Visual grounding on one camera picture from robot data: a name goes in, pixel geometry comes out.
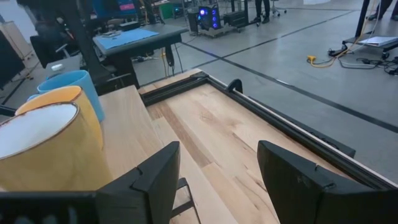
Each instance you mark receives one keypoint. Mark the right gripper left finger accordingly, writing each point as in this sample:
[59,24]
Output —
[124,202]

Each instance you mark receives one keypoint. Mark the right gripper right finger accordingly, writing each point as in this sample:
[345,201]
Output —
[311,199]

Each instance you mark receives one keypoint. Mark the cream mug brown rim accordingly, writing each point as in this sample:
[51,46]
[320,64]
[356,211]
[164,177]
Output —
[62,161]

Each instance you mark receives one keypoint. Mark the blue mug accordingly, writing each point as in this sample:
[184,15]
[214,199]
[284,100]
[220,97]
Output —
[87,87]

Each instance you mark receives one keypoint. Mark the black power strip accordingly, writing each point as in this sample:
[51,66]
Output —
[337,51]

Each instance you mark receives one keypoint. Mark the black hanging adapter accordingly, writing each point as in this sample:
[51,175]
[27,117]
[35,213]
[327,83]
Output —
[169,57]

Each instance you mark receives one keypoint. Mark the blue desk mat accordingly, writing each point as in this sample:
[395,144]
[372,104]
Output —
[127,39]

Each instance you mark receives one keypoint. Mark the white board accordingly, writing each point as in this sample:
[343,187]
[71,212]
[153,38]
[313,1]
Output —
[379,41]

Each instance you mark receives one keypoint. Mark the black flat panel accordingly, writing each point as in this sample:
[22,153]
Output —
[9,62]

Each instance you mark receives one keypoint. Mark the black stand with base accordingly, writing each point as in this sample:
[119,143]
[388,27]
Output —
[362,18]

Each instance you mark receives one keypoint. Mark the office chair base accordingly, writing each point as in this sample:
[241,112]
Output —
[275,11]

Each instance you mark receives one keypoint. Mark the low equipment cart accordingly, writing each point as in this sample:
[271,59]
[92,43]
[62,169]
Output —
[239,18]

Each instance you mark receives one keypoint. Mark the computer monitor blue screen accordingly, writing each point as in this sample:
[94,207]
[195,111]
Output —
[115,7]

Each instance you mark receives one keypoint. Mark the beige cabinet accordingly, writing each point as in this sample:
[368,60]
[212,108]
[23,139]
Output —
[18,37]

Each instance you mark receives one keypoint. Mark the green bin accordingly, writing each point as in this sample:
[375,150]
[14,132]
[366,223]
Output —
[167,11]

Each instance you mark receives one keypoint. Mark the person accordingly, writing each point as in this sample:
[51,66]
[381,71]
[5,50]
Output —
[46,21]
[258,9]
[384,6]

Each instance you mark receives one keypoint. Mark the black computer tower blue lights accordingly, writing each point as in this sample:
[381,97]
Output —
[208,17]

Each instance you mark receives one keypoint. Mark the black aluminium table frame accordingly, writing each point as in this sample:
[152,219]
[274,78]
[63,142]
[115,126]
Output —
[280,123]

